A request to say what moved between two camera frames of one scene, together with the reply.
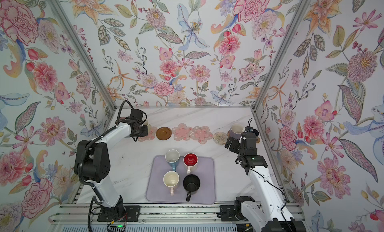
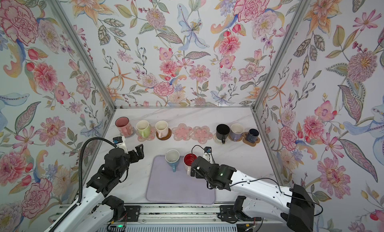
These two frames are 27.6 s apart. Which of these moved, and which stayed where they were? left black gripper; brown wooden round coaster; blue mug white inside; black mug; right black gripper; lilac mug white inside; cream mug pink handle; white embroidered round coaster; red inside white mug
Moved: left black gripper; black mug; right black gripper; cream mug pink handle
Stayed: white embroidered round coaster; brown wooden round coaster; red inside white mug; blue mug white inside; lilac mug white inside
